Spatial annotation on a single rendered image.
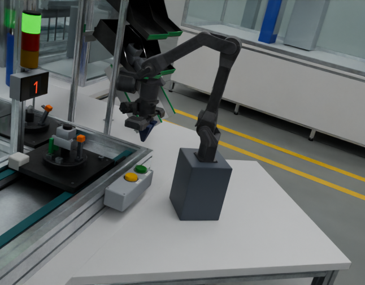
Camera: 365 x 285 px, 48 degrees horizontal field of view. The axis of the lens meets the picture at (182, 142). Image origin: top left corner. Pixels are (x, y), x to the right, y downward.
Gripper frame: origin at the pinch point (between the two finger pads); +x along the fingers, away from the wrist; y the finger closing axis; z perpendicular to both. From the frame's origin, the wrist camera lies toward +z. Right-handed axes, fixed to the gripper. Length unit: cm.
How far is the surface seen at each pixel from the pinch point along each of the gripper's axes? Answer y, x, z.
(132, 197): 13.2, 16.9, -4.5
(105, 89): -94, 21, 68
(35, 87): 18.7, -11.9, 28.4
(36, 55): 19.1, -21.9, 28.1
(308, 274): -1, 32, -62
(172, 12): -895, 47, 343
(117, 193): 19.0, 13.7, -2.1
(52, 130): -2.2, 10.8, 37.3
